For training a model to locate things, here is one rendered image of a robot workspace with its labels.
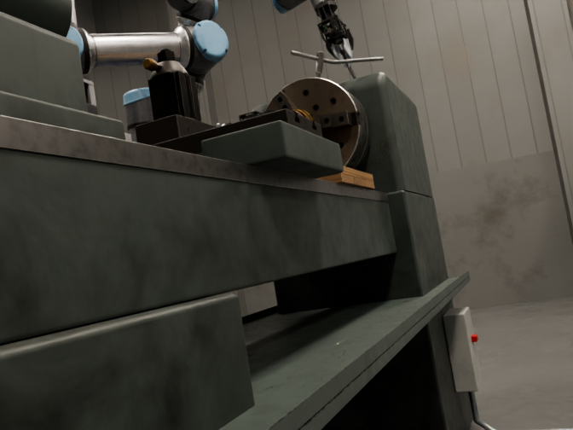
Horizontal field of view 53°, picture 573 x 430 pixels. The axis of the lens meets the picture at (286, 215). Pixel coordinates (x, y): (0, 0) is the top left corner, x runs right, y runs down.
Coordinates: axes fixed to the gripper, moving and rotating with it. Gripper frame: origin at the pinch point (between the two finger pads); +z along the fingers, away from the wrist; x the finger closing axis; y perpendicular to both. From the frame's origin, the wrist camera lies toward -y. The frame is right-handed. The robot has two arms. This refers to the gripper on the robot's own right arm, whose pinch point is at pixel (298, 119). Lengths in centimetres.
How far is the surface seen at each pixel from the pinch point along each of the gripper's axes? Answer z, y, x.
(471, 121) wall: 20, -415, 63
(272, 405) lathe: 19, 80, -54
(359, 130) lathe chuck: 12.0, -16.5, -3.4
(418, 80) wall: -20, -411, 112
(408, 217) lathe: 18.7, -31.7, -29.8
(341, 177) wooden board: 14.7, 18.6, -20.2
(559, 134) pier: 89, -403, 33
